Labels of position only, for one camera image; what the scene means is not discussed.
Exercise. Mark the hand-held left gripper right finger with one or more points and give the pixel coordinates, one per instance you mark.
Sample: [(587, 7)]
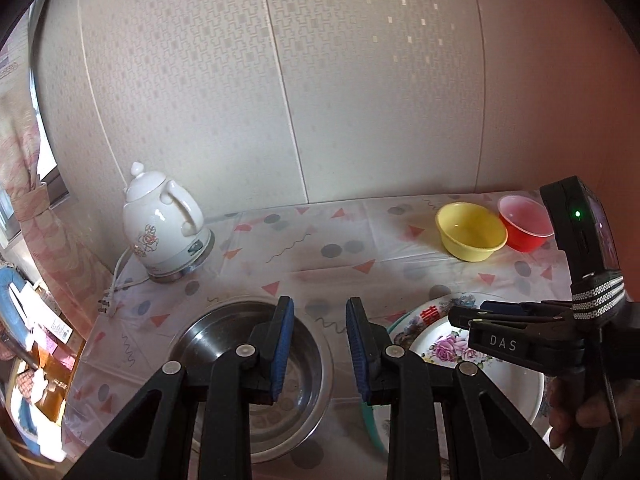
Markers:
[(356, 350)]

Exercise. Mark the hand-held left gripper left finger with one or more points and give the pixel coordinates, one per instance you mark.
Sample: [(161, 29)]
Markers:
[(282, 345)]

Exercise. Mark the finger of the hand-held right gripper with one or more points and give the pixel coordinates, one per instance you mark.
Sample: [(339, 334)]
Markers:
[(540, 308), (500, 342)]

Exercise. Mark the stainless steel bowl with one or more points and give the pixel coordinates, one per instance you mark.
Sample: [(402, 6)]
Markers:
[(305, 360)]

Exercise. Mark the white rose plate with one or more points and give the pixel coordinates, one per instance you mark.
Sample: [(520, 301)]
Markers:
[(450, 347)]

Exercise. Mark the red plastic bowl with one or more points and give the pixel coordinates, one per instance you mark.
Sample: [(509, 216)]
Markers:
[(525, 240)]

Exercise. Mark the teal plastic plate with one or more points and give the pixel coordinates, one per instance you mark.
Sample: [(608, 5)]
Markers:
[(369, 422)]

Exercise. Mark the white dragon plate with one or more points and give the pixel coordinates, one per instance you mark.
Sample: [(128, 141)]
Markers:
[(425, 316)]

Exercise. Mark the yellow plastic bowl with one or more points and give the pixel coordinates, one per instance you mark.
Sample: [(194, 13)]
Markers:
[(470, 245)]

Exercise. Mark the person's right hand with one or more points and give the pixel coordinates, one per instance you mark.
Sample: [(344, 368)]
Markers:
[(562, 410)]

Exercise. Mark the patterned plastic tablecloth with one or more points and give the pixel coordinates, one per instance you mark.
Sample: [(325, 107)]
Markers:
[(310, 270)]

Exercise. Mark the chrome kettle base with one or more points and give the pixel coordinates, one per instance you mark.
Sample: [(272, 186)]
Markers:
[(197, 262)]

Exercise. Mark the white floral electric kettle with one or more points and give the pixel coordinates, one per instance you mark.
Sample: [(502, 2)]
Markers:
[(155, 225)]

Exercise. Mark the white paper box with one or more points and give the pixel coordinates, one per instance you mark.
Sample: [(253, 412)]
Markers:
[(45, 320)]

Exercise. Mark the pink patterned curtain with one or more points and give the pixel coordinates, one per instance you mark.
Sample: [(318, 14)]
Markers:
[(65, 240)]

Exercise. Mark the blue padded object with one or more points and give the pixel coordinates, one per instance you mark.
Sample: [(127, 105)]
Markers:
[(10, 280)]

